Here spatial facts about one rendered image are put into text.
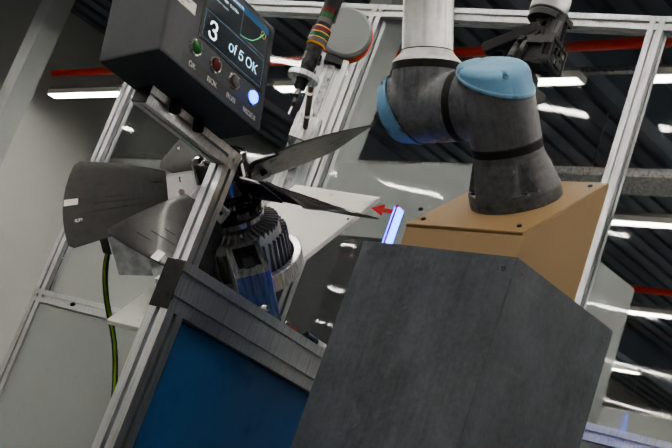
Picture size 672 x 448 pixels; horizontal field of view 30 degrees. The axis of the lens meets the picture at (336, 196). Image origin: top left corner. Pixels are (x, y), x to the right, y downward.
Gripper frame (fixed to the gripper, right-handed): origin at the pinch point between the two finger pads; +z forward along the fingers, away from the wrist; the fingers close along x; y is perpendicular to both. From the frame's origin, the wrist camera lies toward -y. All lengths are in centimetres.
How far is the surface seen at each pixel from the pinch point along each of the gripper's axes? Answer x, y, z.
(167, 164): 11, -89, 18
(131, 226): -24, -58, 45
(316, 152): 17, -53, 8
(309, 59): -1.3, -49.5, -5.9
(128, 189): -9, -77, 32
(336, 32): 55, -91, -44
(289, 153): 8, -53, 12
